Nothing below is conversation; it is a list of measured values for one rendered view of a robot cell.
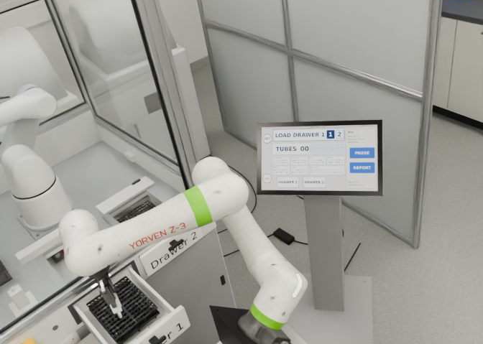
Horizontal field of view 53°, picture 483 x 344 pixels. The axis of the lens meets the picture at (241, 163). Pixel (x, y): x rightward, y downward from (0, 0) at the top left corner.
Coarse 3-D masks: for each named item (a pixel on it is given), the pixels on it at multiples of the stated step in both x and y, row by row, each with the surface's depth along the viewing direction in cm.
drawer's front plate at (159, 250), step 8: (192, 232) 204; (200, 232) 208; (168, 240) 196; (176, 240) 200; (184, 240) 203; (192, 240) 206; (152, 248) 193; (160, 248) 195; (184, 248) 205; (144, 256) 191; (152, 256) 194; (160, 256) 197; (144, 264) 192; (152, 264) 195; (160, 264) 198; (152, 272) 197
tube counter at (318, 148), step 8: (304, 144) 201; (312, 144) 200; (320, 144) 199; (328, 144) 198; (336, 144) 198; (344, 144) 197; (304, 152) 201; (312, 152) 200; (320, 152) 199; (328, 152) 198; (336, 152) 198; (344, 152) 197
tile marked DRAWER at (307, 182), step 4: (304, 180) 200; (308, 180) 200; (312, 180) 199; (316, 180) 199; (320, 180) 199; (324, 180) 198; (304, 184) 200; (308, 184) 200; (312, 184) 199; (316, 184) 199; (320, 184) 198; (324, 184) 198
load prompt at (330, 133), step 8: (328, 128) 199; (336, 128) 198; (344, 128) 197; (280, 136) 204; (288, 136) 203; (296, 136) 202; (304, 136) 201; (312, 136) 200; (320, 136) 199; (328, 136) 199; (336, 136) 198; (344, 136) 197
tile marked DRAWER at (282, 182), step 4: (280, 180) 203; (284, 180) 202; (288, 180) 202; (292, 180) 201; (296, 180) 201; (280, 184) 203; (284, 184) 202; (288, 184) 202; (292, 184) 201; (296, 184) 201
